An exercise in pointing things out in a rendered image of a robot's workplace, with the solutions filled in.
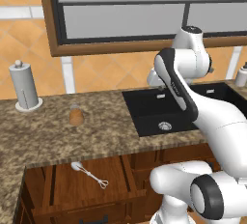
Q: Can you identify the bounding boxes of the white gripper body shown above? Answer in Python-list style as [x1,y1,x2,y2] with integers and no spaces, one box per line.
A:
[147,68,170,90]

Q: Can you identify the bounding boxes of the silver metal tongs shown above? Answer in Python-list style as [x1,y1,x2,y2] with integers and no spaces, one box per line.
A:
[70,160,110,190]

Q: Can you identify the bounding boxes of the open wooden drawer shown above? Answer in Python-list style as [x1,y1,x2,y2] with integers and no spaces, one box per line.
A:
[14,154,149,224]

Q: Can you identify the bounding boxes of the black kitchen sink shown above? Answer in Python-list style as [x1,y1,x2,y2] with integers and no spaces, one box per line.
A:
[121,81,247,138]

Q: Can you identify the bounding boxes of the wooden window with white blinds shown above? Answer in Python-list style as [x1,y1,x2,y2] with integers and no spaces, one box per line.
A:
[38,0,247,58]

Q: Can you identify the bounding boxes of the wooden cabinet front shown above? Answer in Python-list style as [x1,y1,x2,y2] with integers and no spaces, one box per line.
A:
[126,141,224,223]

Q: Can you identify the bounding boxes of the white soap dispenser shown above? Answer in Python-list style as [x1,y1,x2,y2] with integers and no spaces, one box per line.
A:
[233,61,247,88]

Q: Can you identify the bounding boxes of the brown shaker with grey lid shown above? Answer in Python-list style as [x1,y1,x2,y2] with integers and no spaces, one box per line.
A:
[69,103,85,126]

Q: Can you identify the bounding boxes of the white paper towel holder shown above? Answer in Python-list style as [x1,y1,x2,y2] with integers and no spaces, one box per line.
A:
[8,59,43,113]

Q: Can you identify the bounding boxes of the black drawer handle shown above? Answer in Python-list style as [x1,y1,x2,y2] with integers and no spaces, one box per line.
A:
[78,214,109,224]

